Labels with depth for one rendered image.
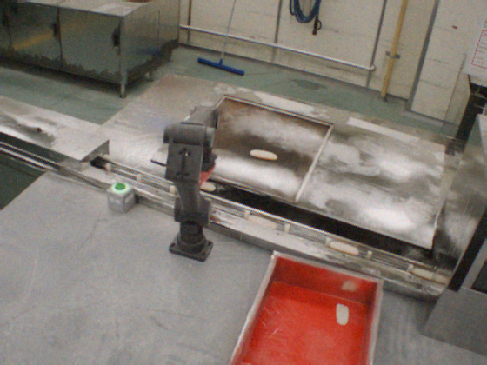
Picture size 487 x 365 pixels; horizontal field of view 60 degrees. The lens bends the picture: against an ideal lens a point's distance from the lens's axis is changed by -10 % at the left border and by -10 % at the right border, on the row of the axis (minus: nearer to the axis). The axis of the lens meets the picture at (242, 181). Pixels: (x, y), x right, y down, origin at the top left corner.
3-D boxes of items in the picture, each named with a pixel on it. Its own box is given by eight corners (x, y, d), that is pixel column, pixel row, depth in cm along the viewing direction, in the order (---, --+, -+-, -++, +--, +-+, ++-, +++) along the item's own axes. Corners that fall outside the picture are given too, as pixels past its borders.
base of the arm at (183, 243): (167, 251, 141) (203, 262, 139) (167, 231, 137) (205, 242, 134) (178, 235, 148) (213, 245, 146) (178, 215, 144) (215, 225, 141)
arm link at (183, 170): (156, 175, 98) (202, 181, 98) (166, 117, 103) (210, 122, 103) (176, 224, 140) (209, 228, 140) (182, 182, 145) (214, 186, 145)
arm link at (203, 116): (162, 149, 103) (210, 154, 103) (163, 123, 102) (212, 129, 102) (189, 121, 145) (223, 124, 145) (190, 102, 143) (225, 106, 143)
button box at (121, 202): (106, 215, 157) (103, 189, 151) (119, 203, 163) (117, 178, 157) (125, 223, 155) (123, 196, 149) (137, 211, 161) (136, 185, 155)
